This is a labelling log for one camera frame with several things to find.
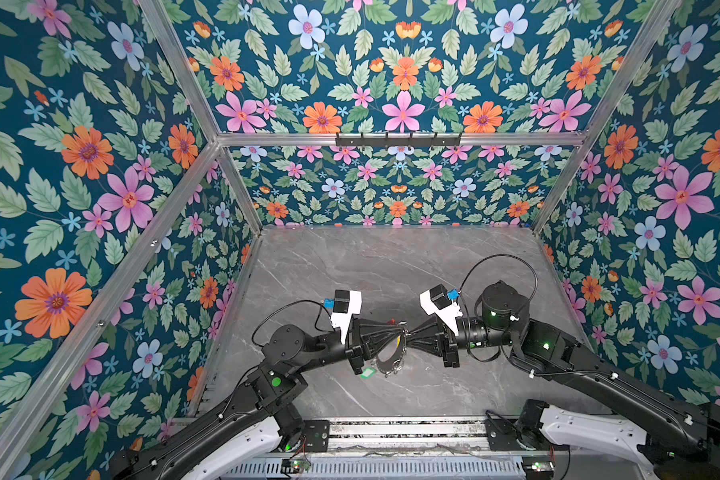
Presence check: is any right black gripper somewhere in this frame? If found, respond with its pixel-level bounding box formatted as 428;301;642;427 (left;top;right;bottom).
401;317;516;370

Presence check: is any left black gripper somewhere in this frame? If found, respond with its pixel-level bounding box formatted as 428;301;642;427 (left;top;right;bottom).
294;313;405;378

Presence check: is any metal keyring with red handle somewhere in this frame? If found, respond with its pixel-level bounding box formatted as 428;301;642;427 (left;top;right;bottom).
375;326;407;377

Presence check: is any green tagged key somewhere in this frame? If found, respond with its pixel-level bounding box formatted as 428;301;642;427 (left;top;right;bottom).
360;367;376;379

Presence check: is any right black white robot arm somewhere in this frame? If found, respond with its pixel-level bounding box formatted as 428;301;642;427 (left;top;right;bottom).
407;281;720;479

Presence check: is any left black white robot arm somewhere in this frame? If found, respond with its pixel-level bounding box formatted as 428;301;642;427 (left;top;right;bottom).
110;318;403;479

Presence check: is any left small circuit board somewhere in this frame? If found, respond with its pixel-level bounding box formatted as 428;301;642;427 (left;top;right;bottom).
281;458;311;476

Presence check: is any small circuit board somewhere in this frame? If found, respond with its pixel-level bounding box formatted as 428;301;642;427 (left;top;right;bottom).
281;458;311;476
522;459;555;480

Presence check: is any right small circuit board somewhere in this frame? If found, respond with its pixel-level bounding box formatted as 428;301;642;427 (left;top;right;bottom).
522;459;555;480

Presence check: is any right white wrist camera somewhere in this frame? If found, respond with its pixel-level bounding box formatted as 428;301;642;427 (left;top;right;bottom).
419;284;463;335

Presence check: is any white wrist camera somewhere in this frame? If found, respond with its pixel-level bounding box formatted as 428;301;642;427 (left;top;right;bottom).
419;284;463;335
323;290;362;344

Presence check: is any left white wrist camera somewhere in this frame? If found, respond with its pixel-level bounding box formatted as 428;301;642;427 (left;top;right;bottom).
323;290;362;344

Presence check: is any left camera black cable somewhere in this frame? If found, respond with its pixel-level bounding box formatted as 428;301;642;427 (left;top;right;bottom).
251;299;334;348

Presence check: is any camera black cable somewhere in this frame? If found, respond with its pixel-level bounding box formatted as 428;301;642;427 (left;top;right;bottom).
457;253;540;307
251;299;334;348

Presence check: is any right camera black cable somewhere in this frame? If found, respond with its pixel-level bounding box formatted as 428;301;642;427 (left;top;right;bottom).
457;253;540;307

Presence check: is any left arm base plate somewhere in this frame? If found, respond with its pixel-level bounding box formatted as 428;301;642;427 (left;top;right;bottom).
285;420;331;455

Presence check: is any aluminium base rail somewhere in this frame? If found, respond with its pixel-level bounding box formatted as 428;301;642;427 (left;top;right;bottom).
215;415;673;480

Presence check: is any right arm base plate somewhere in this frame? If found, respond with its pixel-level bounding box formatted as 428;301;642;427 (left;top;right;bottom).
484;409;570;454

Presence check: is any black hook rail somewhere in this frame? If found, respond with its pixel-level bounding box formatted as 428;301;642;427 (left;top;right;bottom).
334;132;462;149

